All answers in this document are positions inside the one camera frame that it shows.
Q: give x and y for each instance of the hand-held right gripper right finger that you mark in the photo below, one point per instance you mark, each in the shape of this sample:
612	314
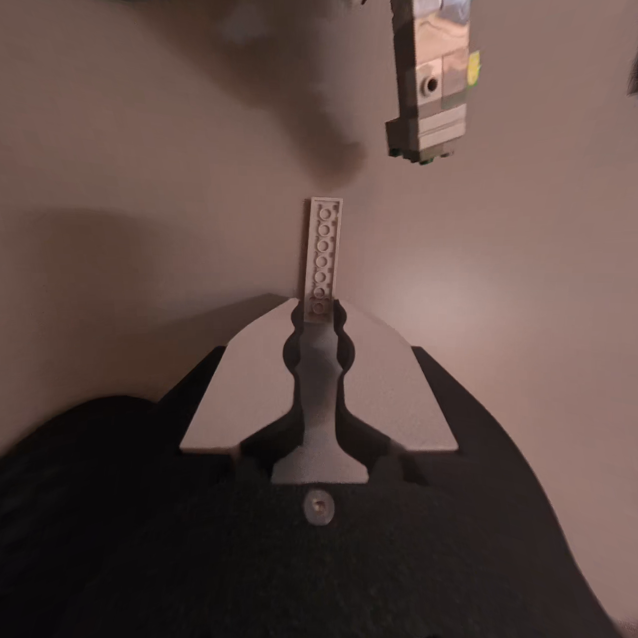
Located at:
399	394

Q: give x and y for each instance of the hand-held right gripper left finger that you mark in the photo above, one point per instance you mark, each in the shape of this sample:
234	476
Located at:
244	394

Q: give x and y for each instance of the grey white brick column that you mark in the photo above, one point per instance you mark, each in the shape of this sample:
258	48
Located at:
429	90

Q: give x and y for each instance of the long light grey plate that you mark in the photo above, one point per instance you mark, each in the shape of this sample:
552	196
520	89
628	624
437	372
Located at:
323	249

